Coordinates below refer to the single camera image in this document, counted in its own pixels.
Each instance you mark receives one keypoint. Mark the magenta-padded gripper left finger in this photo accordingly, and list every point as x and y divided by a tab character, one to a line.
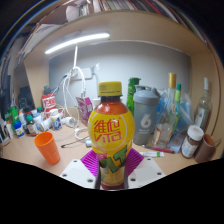
78	171

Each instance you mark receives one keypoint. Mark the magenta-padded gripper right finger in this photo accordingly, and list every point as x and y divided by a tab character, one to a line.
146	171

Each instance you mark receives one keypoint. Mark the yellow-labelled tea drink bottle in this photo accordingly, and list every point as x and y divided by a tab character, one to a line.
111	133

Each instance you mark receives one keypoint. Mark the white and green tube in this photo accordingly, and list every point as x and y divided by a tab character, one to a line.
151	154

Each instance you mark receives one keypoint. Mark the orange plastic cup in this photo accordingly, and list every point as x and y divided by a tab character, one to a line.
47	146

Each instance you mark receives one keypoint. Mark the white charger block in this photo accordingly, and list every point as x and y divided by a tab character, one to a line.
68	121

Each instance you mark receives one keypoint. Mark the brown jar with white lid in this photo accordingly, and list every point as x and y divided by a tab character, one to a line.
191	141

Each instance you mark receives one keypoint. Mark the white bottle with blue label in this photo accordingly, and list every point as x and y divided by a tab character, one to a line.
56	120

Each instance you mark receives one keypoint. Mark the magenta snack pouch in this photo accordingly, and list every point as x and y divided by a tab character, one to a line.
85	108

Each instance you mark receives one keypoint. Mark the brown ceramic mug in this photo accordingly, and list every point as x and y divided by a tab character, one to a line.
206	150

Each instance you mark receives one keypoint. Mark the dark bottle with green cap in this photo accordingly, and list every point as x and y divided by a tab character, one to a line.
31	127

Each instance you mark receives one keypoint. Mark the white bottle with blue cap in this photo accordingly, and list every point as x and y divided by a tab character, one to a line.
19	130

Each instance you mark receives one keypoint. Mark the red and white canister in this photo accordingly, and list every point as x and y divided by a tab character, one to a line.
48	102

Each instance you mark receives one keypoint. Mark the tall green bottle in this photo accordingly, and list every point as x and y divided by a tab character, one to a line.
132	93

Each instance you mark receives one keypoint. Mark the clear bottle with green cap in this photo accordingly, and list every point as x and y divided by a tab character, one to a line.
178	96

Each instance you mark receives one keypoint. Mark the clear glass bottle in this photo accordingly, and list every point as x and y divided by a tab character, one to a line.
203	110

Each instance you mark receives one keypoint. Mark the small green plastic bottle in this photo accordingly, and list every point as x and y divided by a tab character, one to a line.
14	115

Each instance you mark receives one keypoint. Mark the white power strip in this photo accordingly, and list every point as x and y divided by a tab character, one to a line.
85	73

